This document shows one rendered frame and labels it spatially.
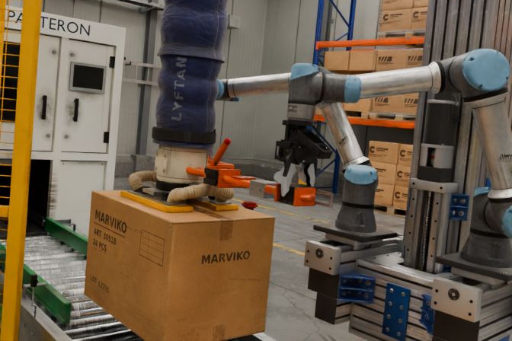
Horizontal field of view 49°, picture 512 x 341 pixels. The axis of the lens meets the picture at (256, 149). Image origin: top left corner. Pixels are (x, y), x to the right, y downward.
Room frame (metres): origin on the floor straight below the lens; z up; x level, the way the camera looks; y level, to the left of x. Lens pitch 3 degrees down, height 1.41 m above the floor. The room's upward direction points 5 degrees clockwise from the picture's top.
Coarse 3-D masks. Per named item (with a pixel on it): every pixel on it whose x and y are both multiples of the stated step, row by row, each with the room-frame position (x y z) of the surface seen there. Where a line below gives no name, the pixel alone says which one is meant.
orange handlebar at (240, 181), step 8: (208, 160) 2.29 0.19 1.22; (192, 168) 1.87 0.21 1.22; (200, 168) 1.91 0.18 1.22; (232, 168) 2.16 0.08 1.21; (200, 176) 1.84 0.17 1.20; (224, 176) 1.73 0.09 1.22; (232, 176) 1.69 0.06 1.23; (240, 176) 1.71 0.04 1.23; (232, 184) 1.70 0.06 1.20; (240, 184) 1.66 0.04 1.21; (248, 184) 1.63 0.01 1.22; (272, 192) 1.55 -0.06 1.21; (304, 200) 1.46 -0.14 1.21; (312, 200) 1.47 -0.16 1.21
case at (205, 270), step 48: (96, 192) 2.05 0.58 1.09; (96, 240) 2.02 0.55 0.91; (144, 240) 1.74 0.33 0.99; (192, 240) 1.66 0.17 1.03; (240, 240) 1.78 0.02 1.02; (96, 288) 1.99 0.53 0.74; (144, 288) 1.72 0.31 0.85; (192, 288) 1.67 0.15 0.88; (240, 288) 1.79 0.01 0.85; (144, 336) 1.71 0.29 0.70; (192, 336) 1.68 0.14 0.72; (240, 336) 1.80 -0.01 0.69
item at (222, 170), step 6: (204, 168) 1.78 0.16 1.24; (210, 168) 1.76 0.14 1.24; (216, 168) 1.81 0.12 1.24; (222, 168) 1.83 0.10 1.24; (228, 168) 1.83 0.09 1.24; (210, 174) 1.76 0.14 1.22; (216, 174) 1.73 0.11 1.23; (222, 174) 1.73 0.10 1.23; (228, 174) 1.75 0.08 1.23; (234, 174) 1.76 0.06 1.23; (240, 174) 1.79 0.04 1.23; (204, 180) 1.77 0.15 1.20; (210, 180) 1.75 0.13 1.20; (216, 180) 1.73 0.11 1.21; (222, 186) 1.74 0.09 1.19; (228, 186) 1.75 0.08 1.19; (234, 186) 1.76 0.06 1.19
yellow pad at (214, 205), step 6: (210, 198) 1.97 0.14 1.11; (198, 204) 1.96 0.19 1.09; (204, 204) 1.93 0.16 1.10; (210, 204) 1.90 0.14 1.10; (216, 204) 1.91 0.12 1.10; (222, 204) 1.92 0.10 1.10; (228, 204) 1.93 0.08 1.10; (234, 204) 1.94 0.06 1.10; (216, 210) 1.88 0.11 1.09; (222, 210) 1.89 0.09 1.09; (228, 210) 1.91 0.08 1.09
